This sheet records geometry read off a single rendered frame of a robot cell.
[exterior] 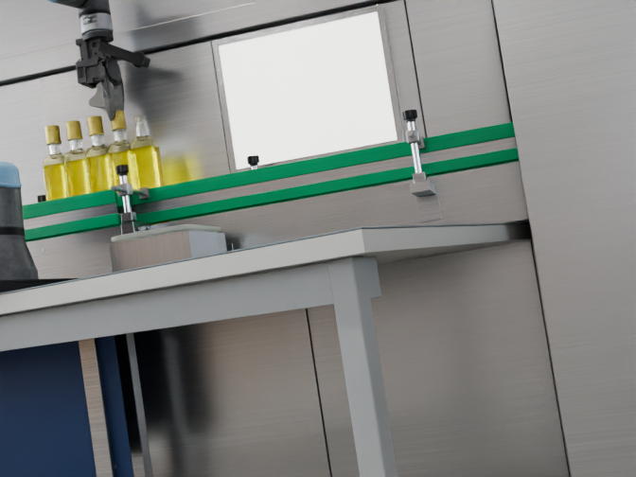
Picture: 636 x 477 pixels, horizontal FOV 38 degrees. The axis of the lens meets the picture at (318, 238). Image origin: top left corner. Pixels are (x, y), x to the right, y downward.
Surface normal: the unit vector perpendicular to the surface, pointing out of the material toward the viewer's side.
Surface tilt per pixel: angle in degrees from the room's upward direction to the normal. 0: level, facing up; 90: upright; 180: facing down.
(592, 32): 90
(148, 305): 90
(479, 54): 90
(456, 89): 90
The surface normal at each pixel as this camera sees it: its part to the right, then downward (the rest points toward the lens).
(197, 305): -0.47, 0.02
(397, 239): 0.87, -0.16
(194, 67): -0.22, -0.02
